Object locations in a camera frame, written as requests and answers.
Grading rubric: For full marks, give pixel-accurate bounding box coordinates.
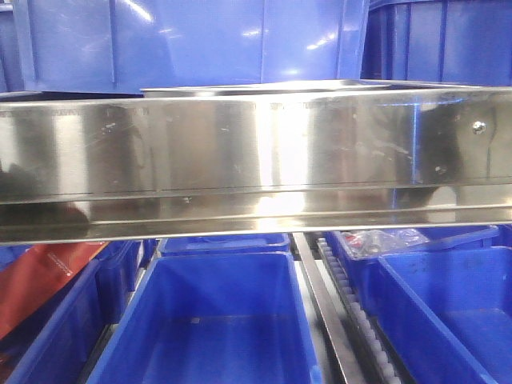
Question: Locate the silver metal tray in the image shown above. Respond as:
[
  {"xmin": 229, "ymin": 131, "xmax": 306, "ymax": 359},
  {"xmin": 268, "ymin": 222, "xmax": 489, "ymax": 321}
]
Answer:
[{"xmin": 141, "ymin": 79, "xmax": 475, "ymax": 98}]

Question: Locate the blue rear centre bin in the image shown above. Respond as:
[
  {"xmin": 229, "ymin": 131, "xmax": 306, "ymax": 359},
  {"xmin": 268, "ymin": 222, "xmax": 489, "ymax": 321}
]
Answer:
[{"xmin": 158, "ymin": 233, "xmax": 290, "ymax": 257}]

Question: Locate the blue bin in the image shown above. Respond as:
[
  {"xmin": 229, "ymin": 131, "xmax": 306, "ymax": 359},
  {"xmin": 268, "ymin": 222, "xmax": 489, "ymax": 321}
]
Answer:
[
  {"xmin": 375, "ymin": 246, "xmax": 511, "ymax": 383},
  {"xmin": 324, "ymin": 225, "xmax": 502, "ymax": 316},
  {"xmin": 88, "ymin": 252, "xmax": 323, "ymax": 383},
  {"xmin": 1, "ymin": 241, "xmax": 144, "ymax": 383},
  {"xmin": 158, "ymin": 233, "xmax": 290, "ymax": 257}
]

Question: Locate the red snack package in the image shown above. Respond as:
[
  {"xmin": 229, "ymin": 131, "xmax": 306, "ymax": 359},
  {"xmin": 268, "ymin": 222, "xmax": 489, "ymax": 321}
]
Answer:
[{"xmin": 1, "ymin": 242, "xmax": 108, "ymax": 337}]

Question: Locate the stainless steel shelf front rail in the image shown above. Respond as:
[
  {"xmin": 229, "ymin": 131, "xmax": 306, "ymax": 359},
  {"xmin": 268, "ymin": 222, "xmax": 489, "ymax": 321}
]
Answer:
[{"xmin": 1, "ymin": 86, "xmax": 511, "ymax": 244}]

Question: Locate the blue lower right bin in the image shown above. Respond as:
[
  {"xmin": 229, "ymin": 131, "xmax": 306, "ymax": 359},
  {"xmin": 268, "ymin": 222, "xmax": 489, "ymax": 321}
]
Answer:
[{"xmin": 375, "ymin": 246, "xmax": 511, "ymax": 383}]

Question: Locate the blue upper right crate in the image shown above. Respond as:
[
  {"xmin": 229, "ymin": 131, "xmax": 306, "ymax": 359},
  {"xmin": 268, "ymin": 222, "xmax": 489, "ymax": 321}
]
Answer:
[{"xmin": 361, "ymin": 1, "xmax": 511, "ymax": 86}]

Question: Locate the blue lower centre bin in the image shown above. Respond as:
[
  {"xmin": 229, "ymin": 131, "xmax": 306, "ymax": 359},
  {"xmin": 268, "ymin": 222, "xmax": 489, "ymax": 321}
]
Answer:
[{"xmin": 88, "ymin": 252, "xmax": 323, "ymax": 383}]

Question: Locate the large blue upper crate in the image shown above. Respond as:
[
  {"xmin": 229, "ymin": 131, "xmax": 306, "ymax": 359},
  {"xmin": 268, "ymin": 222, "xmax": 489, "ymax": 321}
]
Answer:
[{"xmin": 13, "ymin": 1, "xmax": 369, "ymax": 94}]

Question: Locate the clear plastic bag with parts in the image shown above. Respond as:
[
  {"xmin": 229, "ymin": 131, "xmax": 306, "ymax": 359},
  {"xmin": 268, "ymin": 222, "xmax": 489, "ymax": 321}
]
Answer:
[{"xmin": 341, "ymin": 229, "xmax": 429, "ymax": 258}]

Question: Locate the blue lower left bin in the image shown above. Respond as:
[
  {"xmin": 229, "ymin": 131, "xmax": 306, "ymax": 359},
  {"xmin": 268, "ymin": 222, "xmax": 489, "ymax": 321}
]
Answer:
[{"xmin": 1, "ymin": 241, "xmax": 144, "ymax": 383}]

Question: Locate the blue rear right bin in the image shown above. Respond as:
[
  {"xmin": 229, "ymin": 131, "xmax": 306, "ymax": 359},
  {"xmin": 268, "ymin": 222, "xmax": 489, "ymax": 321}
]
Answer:
[{"xmin": 324, "ymin": 225, "xmax": 502, "ymax": 316}]

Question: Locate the white roller track rail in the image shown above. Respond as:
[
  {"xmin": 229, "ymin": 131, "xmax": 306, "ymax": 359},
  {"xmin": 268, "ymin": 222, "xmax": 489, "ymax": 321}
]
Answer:
[{"xmin": 290, "ymin": 232, "xmax": 414, "ymax": 383}]

